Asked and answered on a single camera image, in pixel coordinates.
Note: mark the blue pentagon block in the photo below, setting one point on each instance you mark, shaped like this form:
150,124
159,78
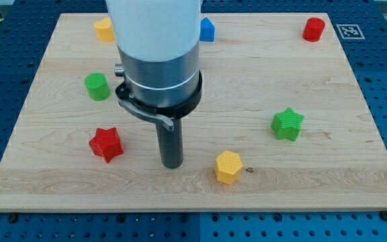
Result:
207,30

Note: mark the black and white fiducial marker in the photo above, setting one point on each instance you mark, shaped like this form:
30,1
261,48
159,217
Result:
350,32

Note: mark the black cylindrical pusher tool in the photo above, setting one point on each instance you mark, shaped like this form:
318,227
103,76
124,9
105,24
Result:
171,145

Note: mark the green cylinder block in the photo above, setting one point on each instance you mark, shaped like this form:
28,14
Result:
97,86

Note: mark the red cylinder block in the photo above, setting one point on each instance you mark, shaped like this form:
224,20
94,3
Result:
313,29

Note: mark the green star block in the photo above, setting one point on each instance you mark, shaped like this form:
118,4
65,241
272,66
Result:
287,124

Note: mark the wooden board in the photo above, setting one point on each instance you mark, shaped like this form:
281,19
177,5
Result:
257,66

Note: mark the yellow hexagon block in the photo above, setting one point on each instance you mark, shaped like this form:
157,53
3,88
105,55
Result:
228,167

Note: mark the yellow heart block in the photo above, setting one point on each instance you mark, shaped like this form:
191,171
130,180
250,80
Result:
103,29

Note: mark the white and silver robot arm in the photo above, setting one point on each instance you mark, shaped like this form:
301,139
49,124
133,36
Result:
158,42

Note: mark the red star block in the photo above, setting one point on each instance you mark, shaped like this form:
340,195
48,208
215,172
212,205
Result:
106,143

